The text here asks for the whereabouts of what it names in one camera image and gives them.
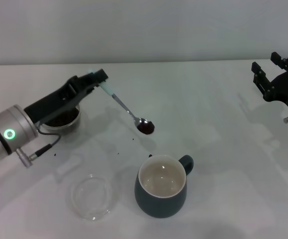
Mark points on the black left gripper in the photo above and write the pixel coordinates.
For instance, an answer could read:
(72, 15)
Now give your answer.
(49, 104)

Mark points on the scooped coffee beans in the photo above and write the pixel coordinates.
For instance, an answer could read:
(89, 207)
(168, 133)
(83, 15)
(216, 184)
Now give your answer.
(146, 128)

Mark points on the dark grey ceramic mug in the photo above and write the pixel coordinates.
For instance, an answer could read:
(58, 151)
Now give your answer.
(158, 205)

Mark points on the coffee beans pile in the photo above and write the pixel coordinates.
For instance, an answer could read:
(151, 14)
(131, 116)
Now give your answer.
(66, 118)

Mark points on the clear glass cup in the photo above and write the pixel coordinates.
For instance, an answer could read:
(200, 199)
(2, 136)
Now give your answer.
(59, 128)

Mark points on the small clear glass dish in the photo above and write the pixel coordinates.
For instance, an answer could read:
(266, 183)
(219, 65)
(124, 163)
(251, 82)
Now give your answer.
(91, 196)

